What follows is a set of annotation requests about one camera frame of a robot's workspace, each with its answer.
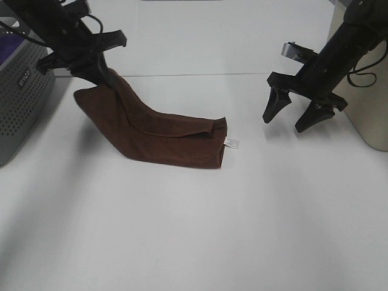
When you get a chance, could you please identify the grey perforated plastic basket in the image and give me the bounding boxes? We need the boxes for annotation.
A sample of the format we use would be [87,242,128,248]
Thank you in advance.
[1,28,55,166]

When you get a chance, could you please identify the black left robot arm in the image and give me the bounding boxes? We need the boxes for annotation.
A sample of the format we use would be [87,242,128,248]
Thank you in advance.
[4,1,127,88]

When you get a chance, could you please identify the beige storage bin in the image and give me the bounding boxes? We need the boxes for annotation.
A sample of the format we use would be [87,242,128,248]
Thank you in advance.
[327,1,387,152]

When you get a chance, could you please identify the brown towel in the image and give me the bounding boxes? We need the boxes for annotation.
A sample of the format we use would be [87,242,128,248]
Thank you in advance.
[74,70,227,169]

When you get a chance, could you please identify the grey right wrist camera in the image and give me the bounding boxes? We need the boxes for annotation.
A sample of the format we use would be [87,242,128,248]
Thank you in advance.
[281,42,318,64]

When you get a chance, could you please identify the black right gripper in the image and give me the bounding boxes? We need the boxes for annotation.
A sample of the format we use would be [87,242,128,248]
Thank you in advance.
[263,53,348,133]

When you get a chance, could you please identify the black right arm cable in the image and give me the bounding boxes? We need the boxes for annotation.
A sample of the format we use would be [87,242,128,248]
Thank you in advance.
[347,39,388,89]

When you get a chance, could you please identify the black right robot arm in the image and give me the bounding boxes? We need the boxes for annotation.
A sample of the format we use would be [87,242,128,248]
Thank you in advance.
[263,1,387,133]

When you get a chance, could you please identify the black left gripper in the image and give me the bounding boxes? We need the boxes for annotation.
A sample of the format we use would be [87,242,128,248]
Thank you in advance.
[36,18,127,89]

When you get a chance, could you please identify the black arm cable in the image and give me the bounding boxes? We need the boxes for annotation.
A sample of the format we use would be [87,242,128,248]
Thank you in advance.
[0,13,104,46]
[347,39,388,89]

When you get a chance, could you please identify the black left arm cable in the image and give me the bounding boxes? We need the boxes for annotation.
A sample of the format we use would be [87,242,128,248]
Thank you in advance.
[0,13,104,46]

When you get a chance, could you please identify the purple towel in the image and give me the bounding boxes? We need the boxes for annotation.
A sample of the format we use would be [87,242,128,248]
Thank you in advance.
[0,34,24,64]

